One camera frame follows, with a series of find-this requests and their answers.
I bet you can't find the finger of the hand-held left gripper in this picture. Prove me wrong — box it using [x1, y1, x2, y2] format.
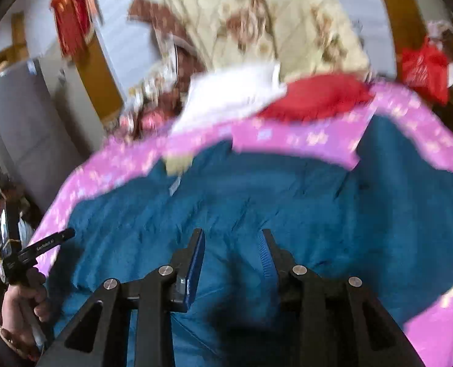
[18, 228, 76, 262]

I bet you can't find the wooden headboard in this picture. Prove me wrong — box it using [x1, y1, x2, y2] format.
[75, 32, 124, 125]

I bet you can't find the red plastic bag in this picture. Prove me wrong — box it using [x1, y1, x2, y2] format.
[398, 38, 453, 106]

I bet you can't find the clutter of household goods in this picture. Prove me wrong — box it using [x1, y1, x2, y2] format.
[0, 155, 34, 276]

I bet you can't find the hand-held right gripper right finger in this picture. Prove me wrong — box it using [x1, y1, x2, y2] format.
[262, 229, 426, 367]

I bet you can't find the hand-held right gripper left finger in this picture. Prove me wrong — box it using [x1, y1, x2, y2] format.
[36, 228, 206, 367]

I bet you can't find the grey cabinet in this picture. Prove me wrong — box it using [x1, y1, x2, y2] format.
[0, 59, 86, 215]

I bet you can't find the cream floral quilt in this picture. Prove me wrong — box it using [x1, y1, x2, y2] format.
[138, 0, 372, 81]

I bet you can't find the pink floral bedsheet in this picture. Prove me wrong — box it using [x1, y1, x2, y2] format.
[28, 80, 453, 367]

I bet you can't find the red hanging decoration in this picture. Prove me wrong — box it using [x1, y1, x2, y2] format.
[50, 0, 99, 60]

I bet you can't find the red cloth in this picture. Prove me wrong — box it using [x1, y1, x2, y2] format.
[259, 74, 376, 123]

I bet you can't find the white cloth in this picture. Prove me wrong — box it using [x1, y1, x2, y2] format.
[171, 63, 288, 134]

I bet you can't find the person's left hand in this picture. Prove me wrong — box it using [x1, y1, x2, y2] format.
[0, 265, 51, 362]

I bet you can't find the blue garment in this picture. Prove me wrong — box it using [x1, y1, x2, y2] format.
[43, 115, 453, 367]

